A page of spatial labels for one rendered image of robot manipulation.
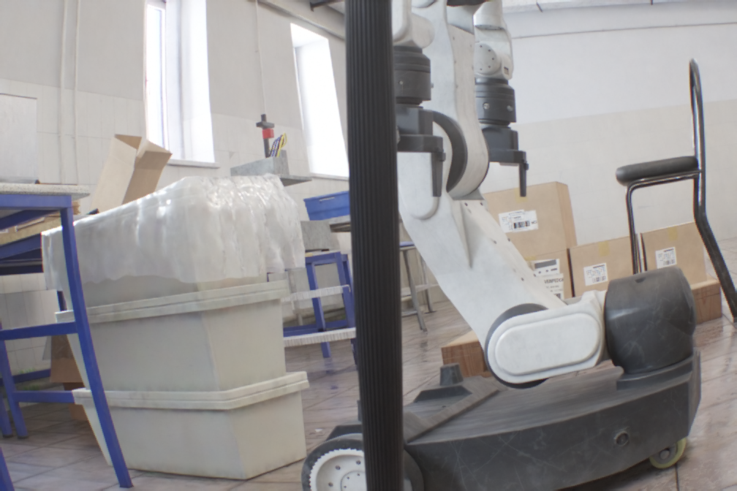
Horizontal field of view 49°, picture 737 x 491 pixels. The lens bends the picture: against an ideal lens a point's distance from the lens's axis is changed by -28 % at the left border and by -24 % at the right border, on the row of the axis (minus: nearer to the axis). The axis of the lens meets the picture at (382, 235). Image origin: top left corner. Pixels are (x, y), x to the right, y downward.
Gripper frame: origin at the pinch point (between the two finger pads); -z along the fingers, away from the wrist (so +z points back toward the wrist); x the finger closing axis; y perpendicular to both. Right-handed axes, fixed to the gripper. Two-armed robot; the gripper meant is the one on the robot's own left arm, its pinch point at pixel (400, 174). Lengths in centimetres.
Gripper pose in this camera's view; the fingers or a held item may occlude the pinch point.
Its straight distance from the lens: 148.9
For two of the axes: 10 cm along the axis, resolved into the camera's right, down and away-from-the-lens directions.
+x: -9.1, -0.3, 4.1
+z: 0.1, -10.0, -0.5
